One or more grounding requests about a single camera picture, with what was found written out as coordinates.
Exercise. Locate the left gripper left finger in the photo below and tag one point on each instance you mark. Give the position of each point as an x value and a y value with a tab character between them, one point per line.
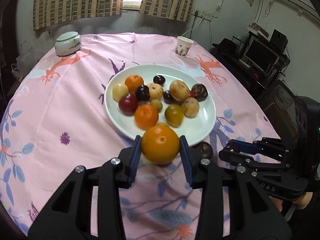
87	205

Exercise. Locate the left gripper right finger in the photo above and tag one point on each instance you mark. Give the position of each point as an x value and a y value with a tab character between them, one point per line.
252	213

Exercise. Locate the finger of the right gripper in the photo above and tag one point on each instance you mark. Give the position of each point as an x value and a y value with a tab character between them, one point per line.
252	146
241	160

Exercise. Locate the dark purple water chestnut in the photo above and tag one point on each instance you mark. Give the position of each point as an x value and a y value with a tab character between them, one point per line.
200	92

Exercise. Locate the yellow-green orange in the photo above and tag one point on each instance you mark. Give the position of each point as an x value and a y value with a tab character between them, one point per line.
174	115

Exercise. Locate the round yellow-orange orange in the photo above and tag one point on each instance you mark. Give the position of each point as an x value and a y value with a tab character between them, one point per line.
160	144

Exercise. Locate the large yellow pepino melon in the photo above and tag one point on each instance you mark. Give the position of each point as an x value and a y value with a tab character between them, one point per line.
179	90

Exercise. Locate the small yellow loquat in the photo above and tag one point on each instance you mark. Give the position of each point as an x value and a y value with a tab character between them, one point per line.
157	104

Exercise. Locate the orange mandarin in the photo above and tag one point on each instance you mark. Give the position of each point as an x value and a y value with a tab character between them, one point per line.
146	116
133	82

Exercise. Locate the pale striped pepino melon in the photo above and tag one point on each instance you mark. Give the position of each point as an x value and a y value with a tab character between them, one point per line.
155	90

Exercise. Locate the dark plum back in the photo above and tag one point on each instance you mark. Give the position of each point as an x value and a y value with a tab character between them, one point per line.
159	79

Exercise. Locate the dark cherry plum front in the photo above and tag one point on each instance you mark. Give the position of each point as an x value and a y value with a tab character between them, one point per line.
142	93

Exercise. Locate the dark red plum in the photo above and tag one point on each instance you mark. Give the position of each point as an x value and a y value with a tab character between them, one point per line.
128	104

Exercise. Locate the pale yellow apple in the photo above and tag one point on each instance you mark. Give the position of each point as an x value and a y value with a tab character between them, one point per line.
119	91

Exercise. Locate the person right hand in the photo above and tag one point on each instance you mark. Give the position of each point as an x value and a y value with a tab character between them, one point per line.
301	202

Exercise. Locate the dark purple fruit right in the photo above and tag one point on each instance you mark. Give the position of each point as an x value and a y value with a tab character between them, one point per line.
205	149

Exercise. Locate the mesh office chair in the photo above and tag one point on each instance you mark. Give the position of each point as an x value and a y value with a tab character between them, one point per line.
277	102

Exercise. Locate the computer monitor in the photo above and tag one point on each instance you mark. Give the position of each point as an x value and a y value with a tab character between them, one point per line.
260	55

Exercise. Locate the pink patterned tablecloth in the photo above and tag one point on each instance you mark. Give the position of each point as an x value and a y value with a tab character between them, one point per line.
56	121

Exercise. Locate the black speaker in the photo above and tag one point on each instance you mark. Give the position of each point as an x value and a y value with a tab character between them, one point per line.
279	41

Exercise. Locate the patterned paper cup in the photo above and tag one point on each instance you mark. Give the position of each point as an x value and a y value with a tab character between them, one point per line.
183	45

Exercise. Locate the white lidded ceramic jar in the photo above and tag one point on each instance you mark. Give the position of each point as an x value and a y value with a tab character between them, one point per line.
68	43

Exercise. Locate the left checkered curtain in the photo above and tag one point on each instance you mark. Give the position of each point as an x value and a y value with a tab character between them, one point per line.
51	12

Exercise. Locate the wall power strip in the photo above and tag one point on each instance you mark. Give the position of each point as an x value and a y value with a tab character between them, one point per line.
203	14

